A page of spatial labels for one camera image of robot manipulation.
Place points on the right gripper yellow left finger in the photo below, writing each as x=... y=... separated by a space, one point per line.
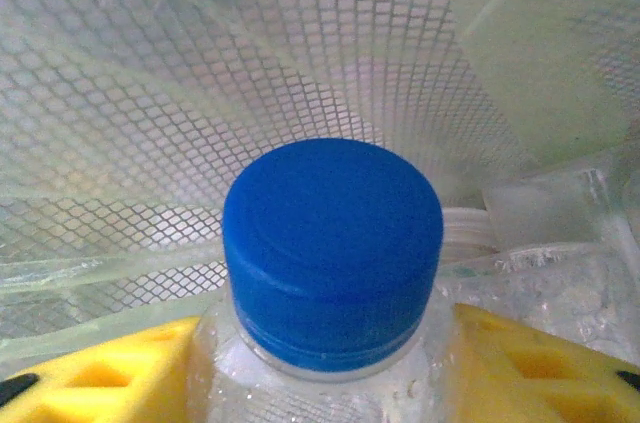
x=100 y=383

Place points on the blue cap clear plastic bottle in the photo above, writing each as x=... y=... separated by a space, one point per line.
x=330 y=223

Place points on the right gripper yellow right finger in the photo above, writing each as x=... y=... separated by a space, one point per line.
x=550 y=383

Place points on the blue label bottle white cap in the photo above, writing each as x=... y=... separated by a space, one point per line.
x=550 y=223

